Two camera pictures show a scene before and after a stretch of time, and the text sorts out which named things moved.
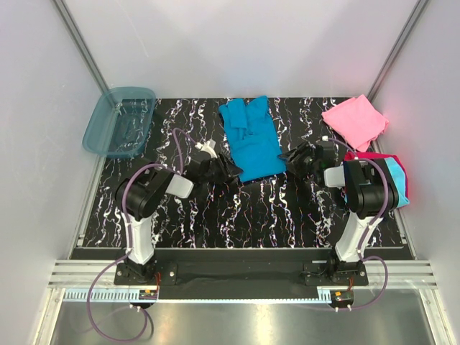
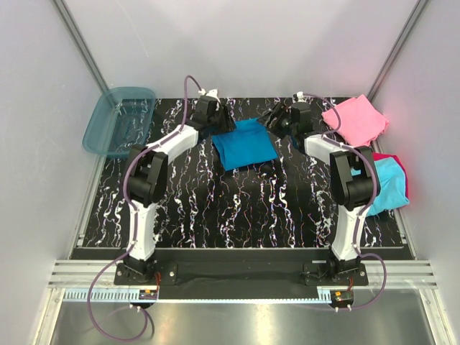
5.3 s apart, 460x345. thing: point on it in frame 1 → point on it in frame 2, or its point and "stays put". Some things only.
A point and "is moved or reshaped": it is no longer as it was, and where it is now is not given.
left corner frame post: (81, 46) stays put
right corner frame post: (397, 48) stays put
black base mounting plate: (241, 270) stays put
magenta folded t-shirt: (358, 155) stays put
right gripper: (292, 154) → (279, 112)
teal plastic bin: (121, 124) stays put
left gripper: (226, 175) → (227, 125)
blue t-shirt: (253, 143) is moved or reshaped
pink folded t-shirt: (359, 121) stays put
